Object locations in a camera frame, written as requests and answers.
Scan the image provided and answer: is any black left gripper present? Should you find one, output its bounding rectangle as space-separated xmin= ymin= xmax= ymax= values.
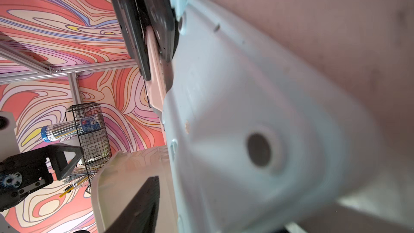
xmin=1 ymin=143 xmax=84 ymax=211

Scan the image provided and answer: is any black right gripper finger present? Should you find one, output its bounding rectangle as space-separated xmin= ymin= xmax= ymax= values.
xmin=106 ymin=176 xmax=160 ymax=233

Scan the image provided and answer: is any cream plastic storage box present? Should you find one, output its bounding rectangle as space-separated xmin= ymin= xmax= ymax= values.
xmin=91 ymin=146 xmax=178 ymax=233

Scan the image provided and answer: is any light blue calculator face down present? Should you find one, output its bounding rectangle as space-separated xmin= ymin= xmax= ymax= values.
xmin=162 ymin=0 xmax=384 ymax=233

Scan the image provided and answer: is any blue lid pencil jar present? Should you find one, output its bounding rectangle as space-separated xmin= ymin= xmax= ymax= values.
xmin=41 ymin=115 xmax=102 ymax=142

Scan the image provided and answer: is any clear cup of pens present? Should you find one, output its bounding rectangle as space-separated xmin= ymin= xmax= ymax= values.
xmin=59 ymin=172 xmax=95 ymax=198

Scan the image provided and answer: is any black wire side basket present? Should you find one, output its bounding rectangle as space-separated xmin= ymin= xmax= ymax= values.
xmin=65 ymin=102 xmax=112 ymax=176

